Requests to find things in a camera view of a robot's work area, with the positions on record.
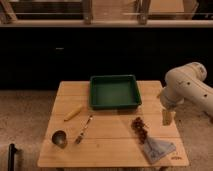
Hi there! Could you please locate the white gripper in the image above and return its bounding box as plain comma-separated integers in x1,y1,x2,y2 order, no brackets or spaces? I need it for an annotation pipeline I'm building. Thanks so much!
160,89,183,126

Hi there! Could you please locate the dark red grape bunch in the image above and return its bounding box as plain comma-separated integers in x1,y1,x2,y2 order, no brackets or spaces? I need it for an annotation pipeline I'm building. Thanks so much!
131,117,148,144

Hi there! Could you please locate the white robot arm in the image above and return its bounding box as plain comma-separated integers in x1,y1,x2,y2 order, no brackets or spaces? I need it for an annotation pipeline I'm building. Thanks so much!
159,62,213,124

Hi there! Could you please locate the green plastic tray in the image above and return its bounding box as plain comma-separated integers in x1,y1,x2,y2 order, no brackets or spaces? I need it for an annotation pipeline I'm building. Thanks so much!
89,75,142,110

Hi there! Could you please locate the grey folded cloth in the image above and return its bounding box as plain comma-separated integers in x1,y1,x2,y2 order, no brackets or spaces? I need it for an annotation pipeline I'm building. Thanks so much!
143,137,176,164

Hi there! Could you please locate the wooden folding table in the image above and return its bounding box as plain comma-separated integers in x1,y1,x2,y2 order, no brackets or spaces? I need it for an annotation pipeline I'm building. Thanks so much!
38,81,189,168

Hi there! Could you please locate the yellow corn cob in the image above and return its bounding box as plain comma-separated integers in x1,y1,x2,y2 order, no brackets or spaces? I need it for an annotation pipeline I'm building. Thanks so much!
64,105,83,121

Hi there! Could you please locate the small metal cup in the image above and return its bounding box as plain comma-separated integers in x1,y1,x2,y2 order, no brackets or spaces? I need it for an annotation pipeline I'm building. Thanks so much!
51,130,67,148

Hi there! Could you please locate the black object on floor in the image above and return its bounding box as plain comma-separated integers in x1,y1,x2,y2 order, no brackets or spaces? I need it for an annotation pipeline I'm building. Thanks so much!
8,143,17,171

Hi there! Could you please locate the wooden shelf rail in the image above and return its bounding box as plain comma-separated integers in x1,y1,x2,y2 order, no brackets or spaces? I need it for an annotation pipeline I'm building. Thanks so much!
0,0,213,28

